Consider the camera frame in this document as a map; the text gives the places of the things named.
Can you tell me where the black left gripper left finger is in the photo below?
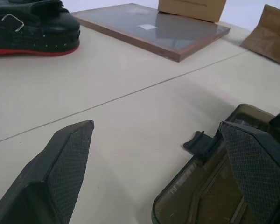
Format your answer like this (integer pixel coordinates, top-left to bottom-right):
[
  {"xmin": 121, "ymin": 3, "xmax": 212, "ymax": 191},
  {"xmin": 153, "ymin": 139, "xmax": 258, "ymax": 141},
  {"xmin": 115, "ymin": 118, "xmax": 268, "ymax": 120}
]
[{"xmin": 0, "ymin": 120, "xmax": 95, "ymax": 224}]

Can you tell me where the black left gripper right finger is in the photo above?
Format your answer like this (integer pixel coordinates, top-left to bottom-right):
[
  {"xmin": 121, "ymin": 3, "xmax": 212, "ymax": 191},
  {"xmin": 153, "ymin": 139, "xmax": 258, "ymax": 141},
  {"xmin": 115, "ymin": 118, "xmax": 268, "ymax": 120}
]
[{"xmin": 219, "ymin": 121, "xmax": 280, "ymax": 224}]

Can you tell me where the smoky transparent screwdriver bit case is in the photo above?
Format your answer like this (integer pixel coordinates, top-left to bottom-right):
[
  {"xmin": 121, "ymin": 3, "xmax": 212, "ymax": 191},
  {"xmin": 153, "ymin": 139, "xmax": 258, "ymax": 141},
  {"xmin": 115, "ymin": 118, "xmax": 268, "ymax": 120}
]
[{"xmin": 151, "ymin": 104, "xmax": 280, "ymax": 224}]

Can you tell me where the brown cardboard piece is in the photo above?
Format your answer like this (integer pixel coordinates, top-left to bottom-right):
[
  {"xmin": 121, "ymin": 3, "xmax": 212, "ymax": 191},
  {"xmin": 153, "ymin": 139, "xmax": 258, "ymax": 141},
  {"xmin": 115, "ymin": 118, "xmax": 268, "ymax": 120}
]
[{"xmin": 239, "ymin": 4, "xmax": 280, "ymax": 69}]

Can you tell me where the black shoe with red sole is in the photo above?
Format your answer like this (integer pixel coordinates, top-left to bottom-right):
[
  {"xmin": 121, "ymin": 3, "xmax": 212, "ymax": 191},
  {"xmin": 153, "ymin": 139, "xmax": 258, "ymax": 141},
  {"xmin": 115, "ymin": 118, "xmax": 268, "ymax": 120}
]
[{"xmin": 0, "ymin": 0, "xmax": 81, "ymax": 56}]

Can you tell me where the brown cardboard box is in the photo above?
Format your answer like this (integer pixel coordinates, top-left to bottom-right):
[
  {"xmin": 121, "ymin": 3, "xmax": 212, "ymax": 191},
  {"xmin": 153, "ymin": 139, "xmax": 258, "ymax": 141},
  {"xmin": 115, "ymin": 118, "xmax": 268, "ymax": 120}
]
[{"xmin": 157, "ymin": 0, "xmax": 228, "ymax": 23}]

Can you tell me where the brown wooden picture frame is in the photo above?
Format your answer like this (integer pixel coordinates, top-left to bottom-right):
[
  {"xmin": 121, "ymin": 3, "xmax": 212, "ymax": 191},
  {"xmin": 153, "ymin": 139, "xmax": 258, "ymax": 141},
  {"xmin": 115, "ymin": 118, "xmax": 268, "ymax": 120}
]
[{"xmin": 71, "ymin": 3, "xmax": 231, "ymax": 63}]

